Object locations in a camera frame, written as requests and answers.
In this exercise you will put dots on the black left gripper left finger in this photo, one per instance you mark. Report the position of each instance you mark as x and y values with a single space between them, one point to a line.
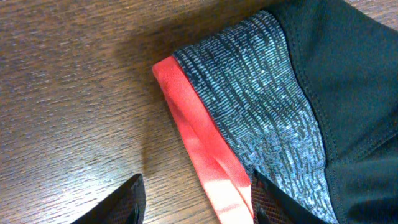
126 205

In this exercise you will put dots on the black leggings with red waistband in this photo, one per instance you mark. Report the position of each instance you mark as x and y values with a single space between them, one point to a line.
305 93

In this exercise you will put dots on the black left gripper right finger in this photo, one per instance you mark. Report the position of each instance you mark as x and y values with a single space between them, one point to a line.
272 206

